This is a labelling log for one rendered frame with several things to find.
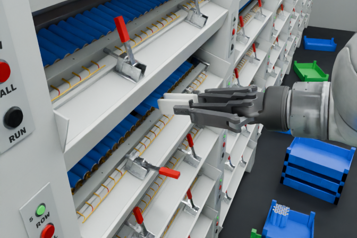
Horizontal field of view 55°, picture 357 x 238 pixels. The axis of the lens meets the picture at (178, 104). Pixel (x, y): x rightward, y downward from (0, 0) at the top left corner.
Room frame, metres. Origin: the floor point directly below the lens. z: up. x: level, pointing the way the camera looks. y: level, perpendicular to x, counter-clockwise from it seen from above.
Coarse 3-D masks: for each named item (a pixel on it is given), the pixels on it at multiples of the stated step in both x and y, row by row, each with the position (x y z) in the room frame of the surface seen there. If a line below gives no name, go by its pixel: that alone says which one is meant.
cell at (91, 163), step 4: (84, 156) 0.44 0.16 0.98; (80, 160) 0.44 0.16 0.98; (84, 160) 0.44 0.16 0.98; (88, 160) 0.44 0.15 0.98; (92, 160) 0.44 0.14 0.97; (80, 164) 0.43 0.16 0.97; (84, 164) 0.43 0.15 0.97; (88, 164) 0.43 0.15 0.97; (92, 164) 0.43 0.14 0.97; (88, 168) 0.43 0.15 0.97; (92, 168) 0.43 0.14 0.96
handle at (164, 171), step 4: (144, 160) 0.45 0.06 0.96; (140, 164) 0.45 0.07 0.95; (144, 164) 0.46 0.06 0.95; (148, 164) 0.45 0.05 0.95; (148, 168) 0.45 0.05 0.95; (152, 168) 0.44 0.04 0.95; (156, 168) 0.44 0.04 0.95; (160, 168) 0.44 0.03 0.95; (164, 168) 0.44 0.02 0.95; (168, 168) 0.44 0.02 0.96; (160, 172) 0.44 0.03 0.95; (164, 172) 0.43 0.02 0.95; (168, 172) 0.43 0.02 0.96; (172, 172) 0.43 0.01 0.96; (176, 172) 0.43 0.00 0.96; (168, 176) 0.43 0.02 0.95; (172, 176) 0.43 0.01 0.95; (176, 176) 0.42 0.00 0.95
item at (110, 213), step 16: (208, 64) 0.84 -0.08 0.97; (224, 64) 0.84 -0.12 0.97; (208, 80) 0.81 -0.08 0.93; (160, 128) 0.58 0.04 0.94; (176, 128) 0.59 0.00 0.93; (160, 144) 0.54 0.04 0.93; (176, 144) 0.57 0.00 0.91; (160, 160) 0.50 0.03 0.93; (128, 176) 0.44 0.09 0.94; (112, 192) 0.40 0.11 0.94; (128, 192) 0.41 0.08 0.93; (96, 208) 0.37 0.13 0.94; (112, 208) 0.38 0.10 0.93; (128, 208) 0.38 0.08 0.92; (80, 224) 0.34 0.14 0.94; (96, 224) 0.34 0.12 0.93; (112, 224) 0.35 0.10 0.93
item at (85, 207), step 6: (204, 72) 0.83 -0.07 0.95; (198, 78) 0.79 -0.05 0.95; (192, 84) 0.76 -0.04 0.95; (168, 114) 0.63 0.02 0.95; (162, 120) 0.60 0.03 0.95; (150, 132) 0.55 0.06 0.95; (144, 138) 0.53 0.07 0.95; (138, 144) 0.51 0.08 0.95; (126, 162) 0.47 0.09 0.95; (120, 168) 0.45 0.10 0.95; (114, 174) 0.43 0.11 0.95; (108, 180) 0.42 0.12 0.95; (102, 186) 0.41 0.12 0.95; (96, 192) 0.39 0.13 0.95; (90, 198) 0.38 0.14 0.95; (84, 210) 0.36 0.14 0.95; (78, 216) 0.35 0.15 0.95
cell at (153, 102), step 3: (150, 96) 0.58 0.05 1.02; (144, 99) 0.57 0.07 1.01; (147, 99) 0.57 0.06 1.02; (150, 99) 0.57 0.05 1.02; (153, 99) 0.57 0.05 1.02; (156, 99) 0.57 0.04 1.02; (144, 102) 0.57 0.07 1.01; (147, 102) 0.57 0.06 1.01; (150, 102) 0.57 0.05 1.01; (153, 102) 0.56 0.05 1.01; (156, 102) 0.56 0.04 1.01; (150, 105) 0.57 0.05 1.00; (153, 105) 0.56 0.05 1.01; (156, 105) 0.56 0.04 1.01
